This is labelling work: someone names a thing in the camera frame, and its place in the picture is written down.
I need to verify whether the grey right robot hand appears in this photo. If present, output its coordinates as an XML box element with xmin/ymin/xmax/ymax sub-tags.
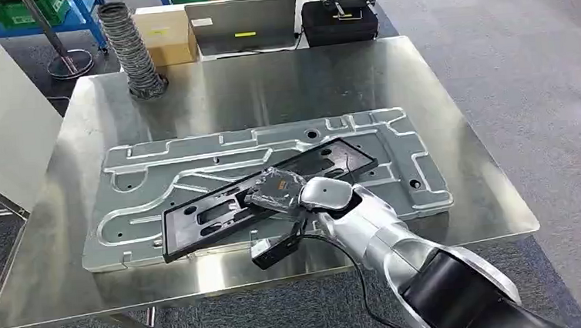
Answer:
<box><xmin>241</xmin><ymin>165</ymin><xmax>310</xmax><ymax>219</ymax></box>

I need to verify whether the black plastic plate frame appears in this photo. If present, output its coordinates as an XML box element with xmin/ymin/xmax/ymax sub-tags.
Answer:
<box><xmin>154</xmin><ymin>134</ymin><xmax>385</xmax><ymax>266</ymax></box>

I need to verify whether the steel table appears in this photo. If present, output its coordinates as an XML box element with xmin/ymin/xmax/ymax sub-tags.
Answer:
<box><xmin>0</xmin><ymin>27</ymin><xmax>548</xmax><ymax>328</ymax></box>

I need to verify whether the grey metal fixture plate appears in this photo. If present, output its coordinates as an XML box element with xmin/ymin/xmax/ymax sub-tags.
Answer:
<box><xmin>72</xmin><ymin>103</ymin><xmax>458</xmax><ymax>275</ymax></box>

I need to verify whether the grey laptop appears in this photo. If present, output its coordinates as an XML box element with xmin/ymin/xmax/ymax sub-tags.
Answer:
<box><xmin>183</xmin><ymin>0</ymin><xmax>302</xmax><ymax>63</ymax></box>

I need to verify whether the black case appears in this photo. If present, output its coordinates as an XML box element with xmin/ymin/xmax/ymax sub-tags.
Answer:
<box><xmin>299</xmin><ymin>0</ymin><xmax>381</xmax><ymax>50</ymax></box>

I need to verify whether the cardboard box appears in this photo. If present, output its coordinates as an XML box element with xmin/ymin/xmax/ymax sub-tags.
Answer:
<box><xmin>130</xmin><ymin>2</ymin><xmax>201</xmax><ymax>71</ymax></box>

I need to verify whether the metal tool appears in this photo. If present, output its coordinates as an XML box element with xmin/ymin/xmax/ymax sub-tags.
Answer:
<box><xmin>319</xmin><ymin>0</ymin><xmax>378</xmax><ymax>25</ymax></box>

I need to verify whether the stanchion pole with round base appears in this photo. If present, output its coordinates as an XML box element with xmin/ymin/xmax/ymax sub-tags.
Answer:
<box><xmin>19</xmin><ymin>0</ymin><xmax>97</xmax><ymax>84</ymax></box>

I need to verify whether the white cabinet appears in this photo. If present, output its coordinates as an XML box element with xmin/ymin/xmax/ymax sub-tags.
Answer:
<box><xmin>0</xmin><ymin>19</ymin><xmax>70</xmax><ymax>216</ymax></box>

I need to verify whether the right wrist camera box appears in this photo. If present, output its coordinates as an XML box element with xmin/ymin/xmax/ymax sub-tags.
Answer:
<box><xmin>248</xmin><ymin>232</ymin><xmax>307</xmax><ymax>273</ymax></box>

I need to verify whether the black camera cable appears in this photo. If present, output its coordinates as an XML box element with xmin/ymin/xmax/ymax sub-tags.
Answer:
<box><xmin>294</xmin><ymin>210</ymin><xmax>421</xmax><ymax>328</ymax></box>

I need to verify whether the ribbed grey hose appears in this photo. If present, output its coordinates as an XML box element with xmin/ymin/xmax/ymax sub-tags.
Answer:
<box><xmin>97</xmin><ymin>0</ymin><xmax>171</xmax><ymax>104</ymax></box>

